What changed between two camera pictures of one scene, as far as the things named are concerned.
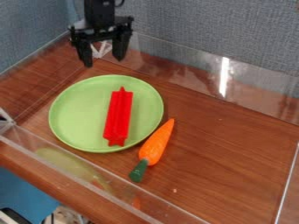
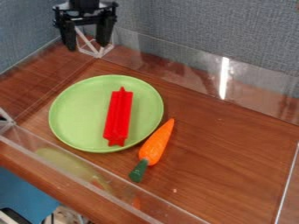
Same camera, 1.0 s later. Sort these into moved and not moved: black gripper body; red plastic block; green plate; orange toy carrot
Moved: black gripper body
Not moved: green plate; red plastic block; orange toy carrot
